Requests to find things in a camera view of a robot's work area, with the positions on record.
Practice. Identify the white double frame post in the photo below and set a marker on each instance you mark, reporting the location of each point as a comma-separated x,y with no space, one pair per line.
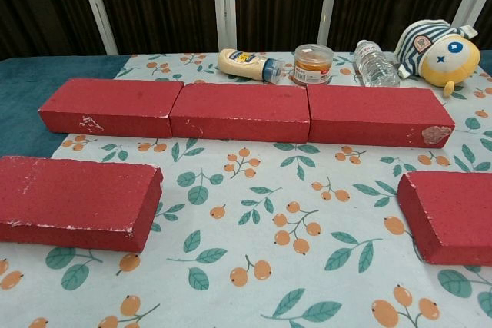
223,5

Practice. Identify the floral orange-berry tablecloth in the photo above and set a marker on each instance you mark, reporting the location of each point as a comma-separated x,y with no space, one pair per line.
246,228

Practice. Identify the white slim frame post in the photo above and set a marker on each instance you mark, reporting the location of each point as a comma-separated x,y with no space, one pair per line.
330,5

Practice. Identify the cream mayonnaise squeeze bottle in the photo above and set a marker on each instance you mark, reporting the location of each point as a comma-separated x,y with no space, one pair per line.
238,62

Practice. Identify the clear plastic water bottle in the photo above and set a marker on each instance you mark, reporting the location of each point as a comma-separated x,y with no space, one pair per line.
374,65

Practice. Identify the clear jar with orange contents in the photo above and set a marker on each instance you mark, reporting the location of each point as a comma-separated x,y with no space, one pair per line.
312,67

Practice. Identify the red block with white-worn edges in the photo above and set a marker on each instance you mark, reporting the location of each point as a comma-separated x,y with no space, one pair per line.
77,193

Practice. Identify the red block with chipped corner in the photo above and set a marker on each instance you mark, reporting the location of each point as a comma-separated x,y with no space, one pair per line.
376,109

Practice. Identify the teal table mat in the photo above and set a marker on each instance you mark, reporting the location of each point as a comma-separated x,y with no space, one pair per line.
23,90

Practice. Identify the dark pleated curtain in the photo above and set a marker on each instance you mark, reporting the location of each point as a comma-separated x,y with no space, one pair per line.
161,5

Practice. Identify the plain red foam block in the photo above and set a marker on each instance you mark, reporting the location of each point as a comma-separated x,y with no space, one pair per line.
238,105

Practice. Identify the red block with scratched side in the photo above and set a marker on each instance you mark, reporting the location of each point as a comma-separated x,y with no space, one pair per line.
111,101

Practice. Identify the yellow plush with striped hat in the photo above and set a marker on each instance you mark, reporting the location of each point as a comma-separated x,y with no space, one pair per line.
442,59

